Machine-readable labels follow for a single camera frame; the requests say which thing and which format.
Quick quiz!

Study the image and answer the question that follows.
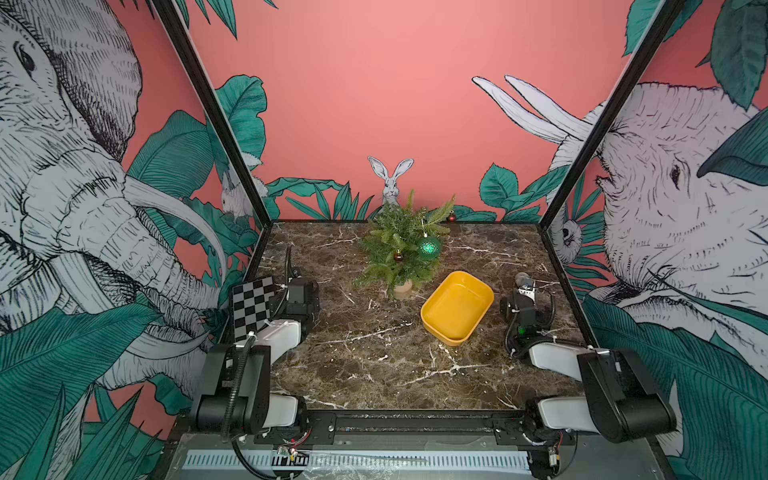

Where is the green glitter ball ornament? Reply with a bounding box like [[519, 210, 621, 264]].
[[417, 236, 442, 260]]

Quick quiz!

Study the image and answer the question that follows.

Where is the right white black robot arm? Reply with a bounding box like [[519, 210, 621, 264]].
[[500, 289, 677, 446]]

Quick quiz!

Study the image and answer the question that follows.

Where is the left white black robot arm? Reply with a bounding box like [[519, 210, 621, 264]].
[[189, 276, 320, 439]]

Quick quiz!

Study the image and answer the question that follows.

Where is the small artificial christmas tree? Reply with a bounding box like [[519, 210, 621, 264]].
[[354, 193, 455, 297]]

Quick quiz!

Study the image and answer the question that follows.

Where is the black white checkerboard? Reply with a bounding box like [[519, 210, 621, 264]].
[[231, 276, 276, 342]]

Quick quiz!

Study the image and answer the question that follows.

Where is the yellow plastic tray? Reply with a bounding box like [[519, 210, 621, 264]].
[[420, 271, 494, 347]]

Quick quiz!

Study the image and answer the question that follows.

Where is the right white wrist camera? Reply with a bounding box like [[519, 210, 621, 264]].
[[515, 272, 536, 303]]

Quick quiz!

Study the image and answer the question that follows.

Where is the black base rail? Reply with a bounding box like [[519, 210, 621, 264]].
[[173, 409, 652, 448]]

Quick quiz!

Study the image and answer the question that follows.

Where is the white slotted cable duct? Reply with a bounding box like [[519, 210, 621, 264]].
[[181, 449, 533, 473]]

